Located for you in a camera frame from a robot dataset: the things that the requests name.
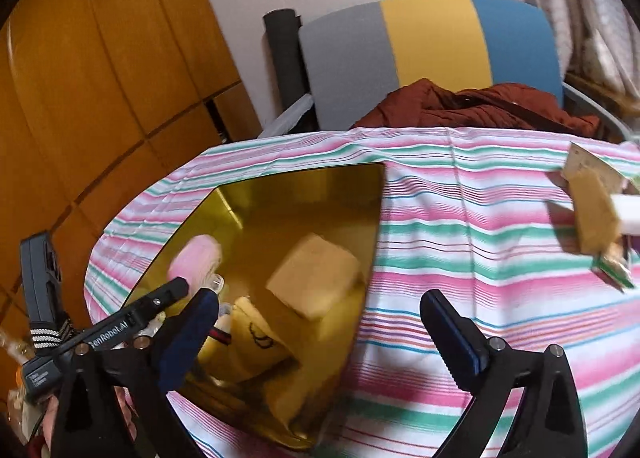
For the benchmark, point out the black foam roll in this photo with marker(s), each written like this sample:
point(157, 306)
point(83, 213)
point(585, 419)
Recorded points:
point(285, 63)

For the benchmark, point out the yellow plush toy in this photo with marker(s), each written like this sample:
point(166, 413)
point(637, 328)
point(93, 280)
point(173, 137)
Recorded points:
point(250, 338)

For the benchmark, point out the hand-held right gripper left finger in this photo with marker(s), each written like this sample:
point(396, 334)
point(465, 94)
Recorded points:
point(192, 333)

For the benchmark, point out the beige cardboard box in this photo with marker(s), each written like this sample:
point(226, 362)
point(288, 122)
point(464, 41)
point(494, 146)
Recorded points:
point(310, 273)

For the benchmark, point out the cream box with text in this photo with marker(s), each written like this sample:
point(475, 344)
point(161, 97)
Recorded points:
point(595, 208)

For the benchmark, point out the grey yellow blue chair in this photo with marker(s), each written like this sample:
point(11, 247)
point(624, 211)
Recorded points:
point(425, 38)

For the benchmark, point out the pink plush toy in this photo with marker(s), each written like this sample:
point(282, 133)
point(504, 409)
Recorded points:
point(195, 258)

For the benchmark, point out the brown red jacket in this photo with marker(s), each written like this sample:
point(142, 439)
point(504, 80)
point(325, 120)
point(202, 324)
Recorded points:
point(450, 108)

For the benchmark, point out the wooden wardrobe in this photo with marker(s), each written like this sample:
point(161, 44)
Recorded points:
point(100, 63)

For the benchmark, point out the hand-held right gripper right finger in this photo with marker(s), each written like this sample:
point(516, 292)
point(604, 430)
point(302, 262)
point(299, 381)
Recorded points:
point(462, 343)

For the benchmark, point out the striped tablecloth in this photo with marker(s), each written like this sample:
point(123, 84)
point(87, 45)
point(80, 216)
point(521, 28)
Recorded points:
point(450, 238)

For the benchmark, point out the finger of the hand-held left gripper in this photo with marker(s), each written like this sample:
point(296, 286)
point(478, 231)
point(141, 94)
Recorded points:
point(162, 299)

